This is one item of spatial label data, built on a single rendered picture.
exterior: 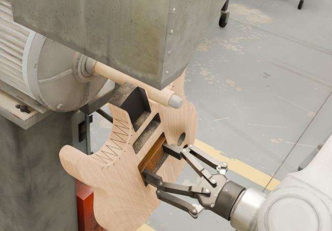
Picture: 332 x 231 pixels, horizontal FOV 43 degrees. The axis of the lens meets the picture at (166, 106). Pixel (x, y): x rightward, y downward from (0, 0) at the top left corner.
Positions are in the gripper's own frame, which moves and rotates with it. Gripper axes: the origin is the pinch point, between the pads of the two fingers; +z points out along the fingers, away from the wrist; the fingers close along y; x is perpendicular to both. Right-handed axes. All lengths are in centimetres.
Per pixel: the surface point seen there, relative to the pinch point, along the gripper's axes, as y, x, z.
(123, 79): 3.6, 20.0, 7.3
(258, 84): 162, -169, 45
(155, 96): 3.3, 19.6, -0.6
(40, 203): -17.2, -28.8, 34.1
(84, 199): -6, -44, 32
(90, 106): 6.4, -4.9, 26.7
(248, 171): 78, -139, 11
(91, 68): 2.7, 20.0, 14.8
